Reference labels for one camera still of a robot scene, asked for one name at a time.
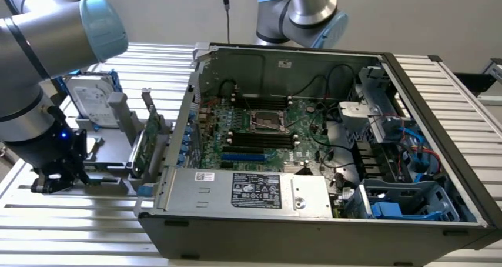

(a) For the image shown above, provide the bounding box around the green RAM stick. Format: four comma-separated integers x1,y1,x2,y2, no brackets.
83,164,133,173

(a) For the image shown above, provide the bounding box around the blue data wire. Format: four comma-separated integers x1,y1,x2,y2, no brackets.
396,125,441,174

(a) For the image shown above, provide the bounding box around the metal disk bay cage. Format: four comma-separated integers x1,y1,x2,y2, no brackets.
356,66,418,144

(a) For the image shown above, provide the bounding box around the black box beside table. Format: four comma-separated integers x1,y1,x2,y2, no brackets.
454,72,497,95

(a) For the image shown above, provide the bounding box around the open black PC case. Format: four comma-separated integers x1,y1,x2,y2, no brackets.
137,42,502,261

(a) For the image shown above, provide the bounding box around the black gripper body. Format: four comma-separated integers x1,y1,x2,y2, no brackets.
3,122,87,178

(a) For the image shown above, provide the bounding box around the blue plastic drive bay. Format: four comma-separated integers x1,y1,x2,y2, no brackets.
357,178,464,221

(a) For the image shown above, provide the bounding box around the green motherboard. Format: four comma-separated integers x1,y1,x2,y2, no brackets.
195,98,354,177

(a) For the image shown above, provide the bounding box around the grey parts rack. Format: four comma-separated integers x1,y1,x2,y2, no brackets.
74,92,177,196

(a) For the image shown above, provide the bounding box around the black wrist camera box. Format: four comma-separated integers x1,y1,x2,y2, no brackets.
75,128,89,162

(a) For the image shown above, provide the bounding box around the metal CPU socket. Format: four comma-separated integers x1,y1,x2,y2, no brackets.
250,109,286,132

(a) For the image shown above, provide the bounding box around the green graphics card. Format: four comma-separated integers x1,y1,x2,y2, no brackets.
129,87,167,178

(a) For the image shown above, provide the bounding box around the silver hard disk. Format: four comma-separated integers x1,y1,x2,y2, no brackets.
65,74,119,129

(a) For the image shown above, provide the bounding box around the silver power supply unit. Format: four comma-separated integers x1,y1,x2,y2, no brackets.
155,168,336,219

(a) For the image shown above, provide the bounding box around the black power wire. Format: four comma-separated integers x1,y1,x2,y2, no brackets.
218,78,240,99
326,63,358,101
290,74,330,100

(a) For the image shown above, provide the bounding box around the red data wire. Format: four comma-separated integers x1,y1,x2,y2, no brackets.
396,147,444,174

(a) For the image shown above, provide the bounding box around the silver CPU chip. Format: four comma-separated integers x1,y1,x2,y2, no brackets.
85,136,106,156

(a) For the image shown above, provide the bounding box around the black hanging cable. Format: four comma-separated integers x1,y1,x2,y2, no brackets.
222,0,233,44

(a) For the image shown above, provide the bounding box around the blue expansion slot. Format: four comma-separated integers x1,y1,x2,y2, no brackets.
221,152,266,162

